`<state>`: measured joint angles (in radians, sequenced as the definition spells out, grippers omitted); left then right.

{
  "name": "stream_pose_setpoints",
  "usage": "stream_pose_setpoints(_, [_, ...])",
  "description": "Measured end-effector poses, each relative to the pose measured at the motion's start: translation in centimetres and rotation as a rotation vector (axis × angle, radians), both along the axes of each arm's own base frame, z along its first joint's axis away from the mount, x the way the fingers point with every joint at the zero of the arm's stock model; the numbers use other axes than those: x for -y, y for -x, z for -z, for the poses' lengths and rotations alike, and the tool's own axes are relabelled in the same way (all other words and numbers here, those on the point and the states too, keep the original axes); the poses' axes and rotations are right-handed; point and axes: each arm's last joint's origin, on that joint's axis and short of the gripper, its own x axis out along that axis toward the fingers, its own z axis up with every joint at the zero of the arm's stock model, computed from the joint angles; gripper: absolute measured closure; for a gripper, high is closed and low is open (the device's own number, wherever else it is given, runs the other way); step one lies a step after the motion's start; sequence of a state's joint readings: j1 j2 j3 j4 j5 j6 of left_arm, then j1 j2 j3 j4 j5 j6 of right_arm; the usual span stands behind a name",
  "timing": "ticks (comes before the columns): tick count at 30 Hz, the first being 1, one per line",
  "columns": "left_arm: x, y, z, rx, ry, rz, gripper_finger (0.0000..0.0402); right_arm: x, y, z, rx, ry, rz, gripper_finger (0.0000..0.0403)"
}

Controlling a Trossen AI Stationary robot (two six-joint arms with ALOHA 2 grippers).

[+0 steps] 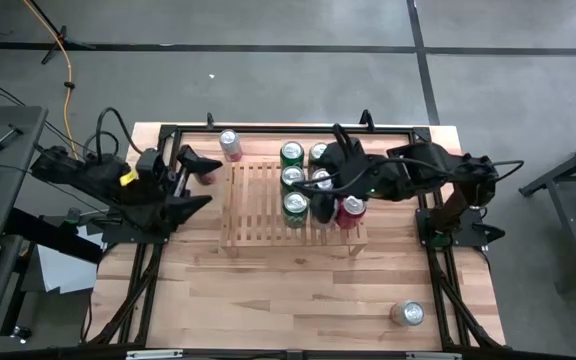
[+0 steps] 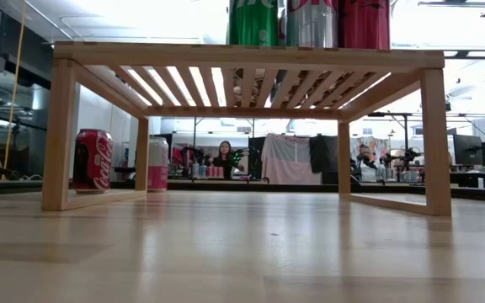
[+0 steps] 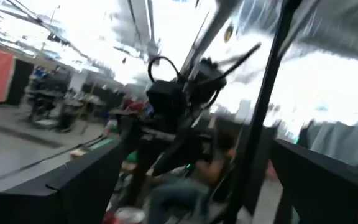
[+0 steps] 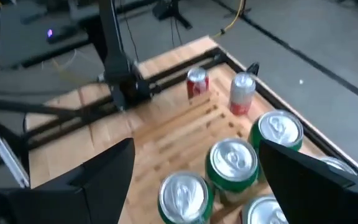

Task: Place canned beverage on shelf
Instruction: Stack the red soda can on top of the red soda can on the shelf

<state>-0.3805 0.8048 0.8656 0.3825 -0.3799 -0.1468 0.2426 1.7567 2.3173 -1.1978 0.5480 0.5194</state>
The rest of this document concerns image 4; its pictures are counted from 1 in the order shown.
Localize silver and pink can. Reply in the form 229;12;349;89
228;72;257;116

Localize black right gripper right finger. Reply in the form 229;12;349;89
259;139;358;224

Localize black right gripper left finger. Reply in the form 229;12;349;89
0;138;135;224

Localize black metal table frame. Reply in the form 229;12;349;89
0;46;358;184

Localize yellow extension cable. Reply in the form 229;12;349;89
213;0;247;39

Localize black desk leg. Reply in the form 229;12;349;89
152;0;194;30

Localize red cola can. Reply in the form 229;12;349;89
186;67;210;100

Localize grey desk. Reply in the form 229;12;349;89
0;0;90;68

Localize silver metal bracket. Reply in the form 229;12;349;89
0;135;30;189

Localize black computer mouse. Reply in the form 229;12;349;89
45;26;78;44

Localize wooden slatted shelf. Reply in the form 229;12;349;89
116;93;326;224

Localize green Sprite can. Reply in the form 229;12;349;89
157;170;214;224
249;109;304;153
205;138;260;205

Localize small black clamp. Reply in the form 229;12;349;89
247;62;260;77

